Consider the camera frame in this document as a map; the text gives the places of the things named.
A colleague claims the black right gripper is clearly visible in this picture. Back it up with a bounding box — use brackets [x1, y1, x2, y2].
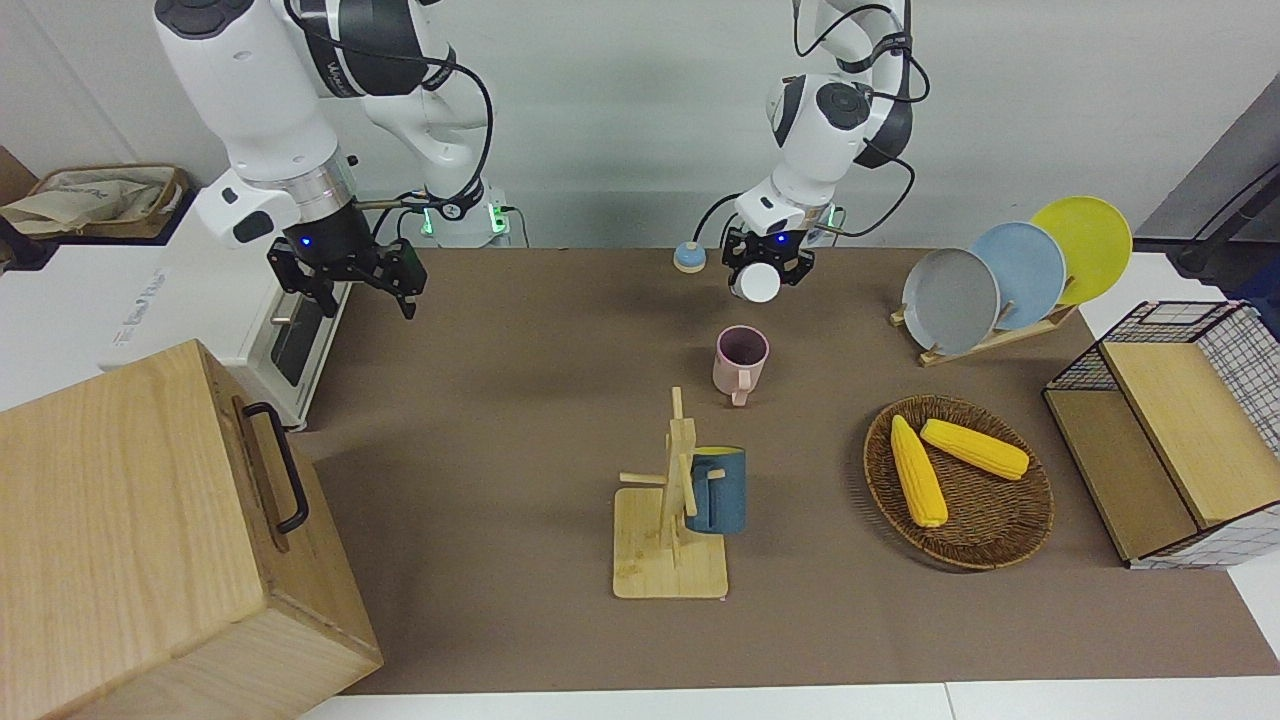
[266, 203, 429, 321]

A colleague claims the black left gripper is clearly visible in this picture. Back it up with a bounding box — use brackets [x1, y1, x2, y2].
[722, 225, 816, 297]

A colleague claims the glass cup with white sleeve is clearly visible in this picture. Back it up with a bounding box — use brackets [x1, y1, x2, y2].
[738, 260, 783, 304]

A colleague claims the pink mug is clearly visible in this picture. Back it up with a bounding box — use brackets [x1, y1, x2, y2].
[712, 325, 771, 407]

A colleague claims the brown table mat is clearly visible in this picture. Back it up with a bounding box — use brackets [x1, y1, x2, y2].
[290, 247, 1280, 696]

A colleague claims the white toaster oven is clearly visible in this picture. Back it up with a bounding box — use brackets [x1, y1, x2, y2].
[98, 165, 353, 431]

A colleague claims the grey plate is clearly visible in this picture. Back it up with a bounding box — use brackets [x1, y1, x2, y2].
[901, 247, 1001, 357]

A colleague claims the dark blue mug yellow inside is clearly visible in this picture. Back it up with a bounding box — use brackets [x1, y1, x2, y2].
[685, 446, 748, 535]

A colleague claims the wooden plate rack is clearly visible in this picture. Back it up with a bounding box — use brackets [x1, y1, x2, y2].
[890, 300, 1079, 368]

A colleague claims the yellow corn cob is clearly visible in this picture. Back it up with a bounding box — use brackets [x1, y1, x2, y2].
[919, 418, 1031, 482]
[890, 415, 949, 529]

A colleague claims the light blue plate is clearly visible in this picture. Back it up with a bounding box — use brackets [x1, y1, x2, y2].
[968, 221, 1067, 332]

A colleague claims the brown tray with cloth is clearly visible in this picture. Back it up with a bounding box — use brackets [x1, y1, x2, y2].
[0, 163, 191, 241]

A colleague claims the wooden mug tree stand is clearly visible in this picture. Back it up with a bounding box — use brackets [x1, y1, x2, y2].
[612, 387, 729, 601]

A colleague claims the brown wicker basket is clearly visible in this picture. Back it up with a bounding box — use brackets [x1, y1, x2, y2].
[863, 395, 1055, 572]

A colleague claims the yellow plate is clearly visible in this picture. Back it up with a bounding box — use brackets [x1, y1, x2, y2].
[1030, 196, 1134, 307]

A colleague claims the wooden cabinet box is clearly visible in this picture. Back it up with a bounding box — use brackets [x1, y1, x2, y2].
[0, 339, 384, 720]

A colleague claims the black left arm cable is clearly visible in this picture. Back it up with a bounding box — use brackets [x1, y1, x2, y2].
[695, 0, 933, 251]

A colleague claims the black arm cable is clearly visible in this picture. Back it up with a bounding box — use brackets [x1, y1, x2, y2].
[285, 0, 498, 239]
[695, 0, 933, 251]

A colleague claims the black cabinet handle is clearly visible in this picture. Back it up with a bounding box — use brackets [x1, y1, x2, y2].
[242, 402, 311, 535]

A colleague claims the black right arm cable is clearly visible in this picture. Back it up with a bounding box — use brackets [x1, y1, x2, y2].
[285, 0, 498, 239]

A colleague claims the wire shelf with wooden steps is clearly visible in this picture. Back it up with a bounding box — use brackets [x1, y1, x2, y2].
[1042, 300, 1280, 571]

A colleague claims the dark grey metal frame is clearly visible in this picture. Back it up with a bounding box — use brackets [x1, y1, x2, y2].
[1135, 75, 1280, 291]

